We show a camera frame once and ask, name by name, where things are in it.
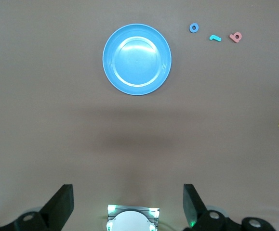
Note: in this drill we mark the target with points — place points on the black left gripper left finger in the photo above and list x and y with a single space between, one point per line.
57 207

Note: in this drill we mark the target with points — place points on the teal foam letter l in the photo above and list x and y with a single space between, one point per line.
215 38

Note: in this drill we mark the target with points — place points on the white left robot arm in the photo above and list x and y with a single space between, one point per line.
132 222

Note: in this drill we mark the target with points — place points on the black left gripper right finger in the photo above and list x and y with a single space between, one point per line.
194 209

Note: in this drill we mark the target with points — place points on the pink foam letter b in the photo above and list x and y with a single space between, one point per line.
232 37

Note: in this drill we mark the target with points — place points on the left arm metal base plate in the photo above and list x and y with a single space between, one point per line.
132 208

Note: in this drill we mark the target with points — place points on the blue foam letter o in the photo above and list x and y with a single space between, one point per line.
190 28

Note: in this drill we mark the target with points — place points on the blue plate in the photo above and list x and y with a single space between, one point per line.
136 60

